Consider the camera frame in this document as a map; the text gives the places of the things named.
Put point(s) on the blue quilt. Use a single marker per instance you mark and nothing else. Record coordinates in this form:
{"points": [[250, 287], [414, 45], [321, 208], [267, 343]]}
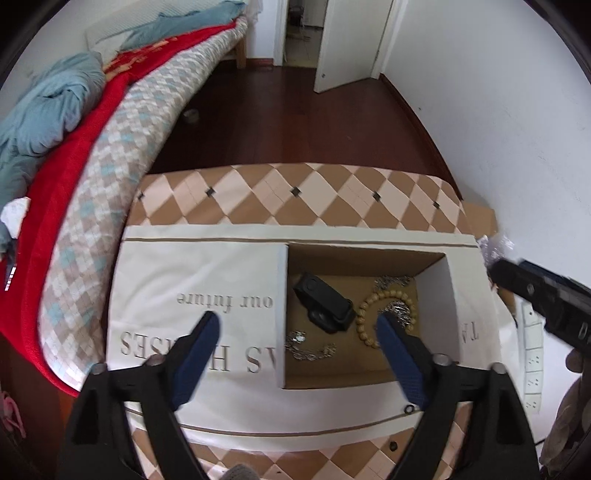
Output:
{"points": [[60, 96]]}

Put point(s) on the small round floor object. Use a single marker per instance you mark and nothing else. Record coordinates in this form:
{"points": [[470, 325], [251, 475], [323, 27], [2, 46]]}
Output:
{"points": [[191, 116]]}

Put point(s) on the white printed cloth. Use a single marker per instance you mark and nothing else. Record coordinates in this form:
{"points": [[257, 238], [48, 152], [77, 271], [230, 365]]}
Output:
{"points": [[166, 277]]}

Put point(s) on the white door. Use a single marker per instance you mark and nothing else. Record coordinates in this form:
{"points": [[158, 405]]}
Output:
{"points": [[351, 40]]}

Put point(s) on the open cardboard box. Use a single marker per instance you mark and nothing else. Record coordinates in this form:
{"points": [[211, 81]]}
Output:
{"points": [[415, 287]]}

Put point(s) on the red blanket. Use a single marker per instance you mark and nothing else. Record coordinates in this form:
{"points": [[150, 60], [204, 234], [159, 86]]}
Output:
{"points": [[60, 184]]}

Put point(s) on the white power strip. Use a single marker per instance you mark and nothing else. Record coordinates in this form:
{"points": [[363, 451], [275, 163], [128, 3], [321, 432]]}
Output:
{"points": [[533, 341]]}

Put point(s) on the pink slippers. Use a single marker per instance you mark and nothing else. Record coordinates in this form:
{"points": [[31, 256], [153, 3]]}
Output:
{"points": [[10, 415]]}

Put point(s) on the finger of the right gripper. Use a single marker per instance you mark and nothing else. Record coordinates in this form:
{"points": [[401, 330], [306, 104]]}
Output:
{"points": [[524, 279]]}

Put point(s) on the gloved right hand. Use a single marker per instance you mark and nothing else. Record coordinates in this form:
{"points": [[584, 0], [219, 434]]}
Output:
{"points": [[572, 422]]}

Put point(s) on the bed with checkered mattress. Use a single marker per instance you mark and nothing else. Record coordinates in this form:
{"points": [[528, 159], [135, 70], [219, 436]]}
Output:
{"points": [[115, 175]]}

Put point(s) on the flat brown cardboard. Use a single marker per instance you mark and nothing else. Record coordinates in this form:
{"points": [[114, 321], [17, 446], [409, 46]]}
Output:
{"points": [[481, 219]]}

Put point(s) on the diamond pattern tablecloth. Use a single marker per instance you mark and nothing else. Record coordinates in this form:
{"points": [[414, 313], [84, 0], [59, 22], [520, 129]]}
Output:
{"points": [[304, 195]]}

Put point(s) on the clear bubble wrap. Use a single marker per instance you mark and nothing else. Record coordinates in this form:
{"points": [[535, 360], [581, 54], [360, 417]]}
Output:
{"points": [[494, 248]]}

